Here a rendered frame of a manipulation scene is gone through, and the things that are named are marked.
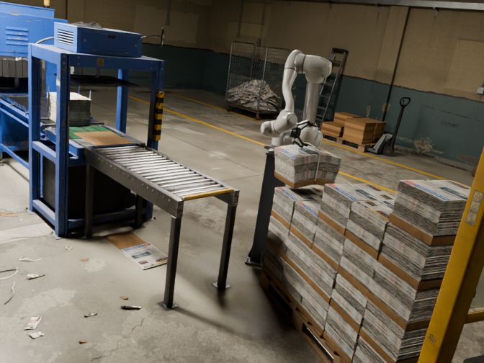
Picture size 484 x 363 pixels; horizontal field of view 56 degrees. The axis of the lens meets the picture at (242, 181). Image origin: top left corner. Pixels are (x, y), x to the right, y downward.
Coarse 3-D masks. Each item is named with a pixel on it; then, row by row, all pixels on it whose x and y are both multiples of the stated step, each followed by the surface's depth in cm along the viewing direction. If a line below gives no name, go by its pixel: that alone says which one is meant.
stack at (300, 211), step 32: (288, 192) 329; (320, 192) 339; (320, 224) 287; (288, 256) 323; (352, 256) 259; (288, 288) 322; (320, 288) 287; (352, 288) 258; (320, 320) 288; (320, 352) 289; (352, 352) 258
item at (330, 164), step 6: (318, 150) 332; (324, 150) 341; (324, 156) 317; (330, 156) 319; (336, 156) 325; (324, 162) 319; (330, 162) 321; (336, 162) 323; (324, 168) 320; (330, 168) 322; (336, 168) 325; (324, 174) 323; (330, 174) 325; (336, 174) 328; (330, 180) 326; (324, 186) 328
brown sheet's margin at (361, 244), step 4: (348, 232) 261; (348, 236) 261; (352, 236) 257; (352, 240) 258; (356, 240) 255; (360, 240) 251; (356, 244) 255; (360, 244) 251; (364, 244) 248; (364, 248) 248; (368, 248) 245; (372, 248) 242; (368, 252) 246; (372, 252) 242; (376, 252) 240; (380, 252) 239; (372, 256) 242; (376, 256) 240
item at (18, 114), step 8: (0, 104) 514; (8, 104) 499; (24, 104) 508; (40, 104) 519; (8, 112) 501; (16, 112) 491; (24, 112) 478; (40, 112) 481; (24, 120) 475; (40, 120) 449; (48, 120) 452; (96, 120) 484; (40, 128) 446
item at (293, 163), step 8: (280, 152) 323; (288, 152) 320; (296, 152) 319; (304, 152) 318; (280, 160) 326; (288, 160) 314; (296, 160) 308; (304, 160) 311; (312, 160) 314; (280, 168) 329; (288, 168) 318; (296, 168) 311; (304, 168) 313; (312, 168) 316; (288, 176) 321; (296, 176) 313; (304, 176) 316; (312, 176) 319
